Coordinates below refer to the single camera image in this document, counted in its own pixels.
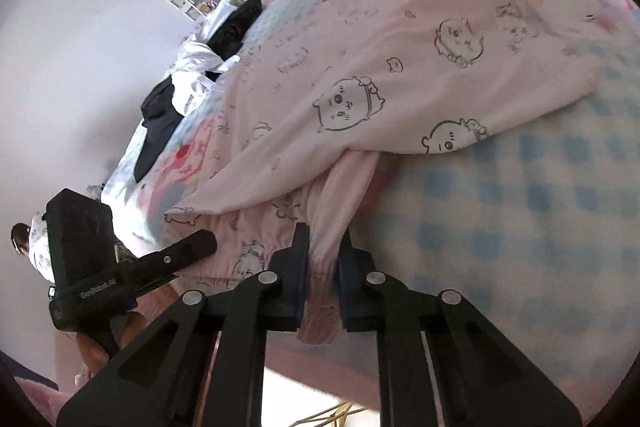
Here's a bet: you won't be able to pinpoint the yellow wire frame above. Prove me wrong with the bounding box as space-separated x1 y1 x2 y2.
295 399 372 427

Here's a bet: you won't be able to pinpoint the pink printed pants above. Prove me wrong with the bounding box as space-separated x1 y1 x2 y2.
162 0 640 346

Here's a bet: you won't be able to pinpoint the small black garment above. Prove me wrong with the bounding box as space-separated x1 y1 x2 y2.
207 0 264 58

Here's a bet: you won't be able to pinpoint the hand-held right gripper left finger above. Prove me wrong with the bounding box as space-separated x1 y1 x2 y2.
57 222 311 427

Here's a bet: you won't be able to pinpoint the person's left hand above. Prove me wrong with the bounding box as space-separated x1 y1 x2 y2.
77 332 118 375

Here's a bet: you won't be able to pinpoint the white shirt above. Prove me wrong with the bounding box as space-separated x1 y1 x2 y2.
170 34 241 118

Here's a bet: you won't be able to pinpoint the blue checked printed blanket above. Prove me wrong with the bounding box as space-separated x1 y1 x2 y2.
100 0 640 390

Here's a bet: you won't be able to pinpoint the large black pants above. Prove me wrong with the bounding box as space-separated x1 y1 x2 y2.
132 77 187 184

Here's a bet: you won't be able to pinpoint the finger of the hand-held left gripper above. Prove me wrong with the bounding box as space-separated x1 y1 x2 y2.
132 231 218 276

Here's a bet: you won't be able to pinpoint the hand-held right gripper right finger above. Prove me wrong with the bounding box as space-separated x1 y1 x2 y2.
337 234 583 427

